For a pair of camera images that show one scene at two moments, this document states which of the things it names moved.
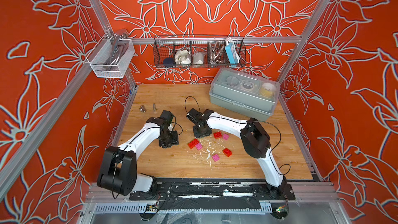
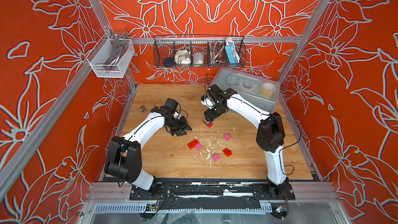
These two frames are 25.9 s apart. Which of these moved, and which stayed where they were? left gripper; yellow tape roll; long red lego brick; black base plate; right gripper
Moved: right gripper; left gripper
Stayed: yellow tape roll; long red lego brick; black base plate
